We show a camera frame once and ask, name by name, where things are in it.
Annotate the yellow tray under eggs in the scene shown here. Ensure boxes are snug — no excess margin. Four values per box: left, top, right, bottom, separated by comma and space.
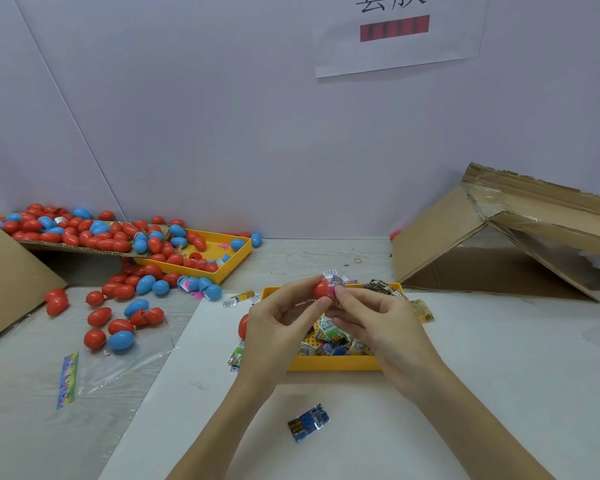
135, 229, 253, 285

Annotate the person's left hand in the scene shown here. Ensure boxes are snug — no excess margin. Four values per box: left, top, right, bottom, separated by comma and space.
235, 275, 333, 388

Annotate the white paper sign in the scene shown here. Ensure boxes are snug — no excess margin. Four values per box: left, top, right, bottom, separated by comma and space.
315, 0, 489, 79

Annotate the yellow plastic tray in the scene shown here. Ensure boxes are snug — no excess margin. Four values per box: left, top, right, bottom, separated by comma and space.
258, 283, 406, 372

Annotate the person's left forearm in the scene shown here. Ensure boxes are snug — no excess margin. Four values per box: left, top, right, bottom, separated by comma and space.
168, 369, 276, 480

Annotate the brown cardboard sheet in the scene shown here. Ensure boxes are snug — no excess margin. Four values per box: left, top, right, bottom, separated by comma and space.
20, 235, 136, 254

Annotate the person's right hand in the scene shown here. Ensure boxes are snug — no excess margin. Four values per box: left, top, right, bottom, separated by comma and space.
330, 285, 449, 401

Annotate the blue packet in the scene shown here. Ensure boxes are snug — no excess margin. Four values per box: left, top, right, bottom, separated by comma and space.
287, 403, 331, 442

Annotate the pile of plastic eggs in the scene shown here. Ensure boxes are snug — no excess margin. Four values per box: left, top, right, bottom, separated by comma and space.
0, 203, 264, 353

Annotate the torn flattened cardboard box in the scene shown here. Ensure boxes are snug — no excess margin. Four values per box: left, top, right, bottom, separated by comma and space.
390, 161, 600, 302

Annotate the clear bag with coloured label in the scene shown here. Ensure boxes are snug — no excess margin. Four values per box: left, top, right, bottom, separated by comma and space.
57, 335, 176, 410

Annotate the person's right forearm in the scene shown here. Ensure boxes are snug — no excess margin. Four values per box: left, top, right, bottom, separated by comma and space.
410, 365, 556, 480

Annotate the tall brown cardboard box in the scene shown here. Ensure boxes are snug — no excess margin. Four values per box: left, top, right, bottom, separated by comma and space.
0, 219, 68, 348

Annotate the yellow label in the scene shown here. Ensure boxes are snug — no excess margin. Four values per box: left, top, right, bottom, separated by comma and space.
412, 299, 435, 325

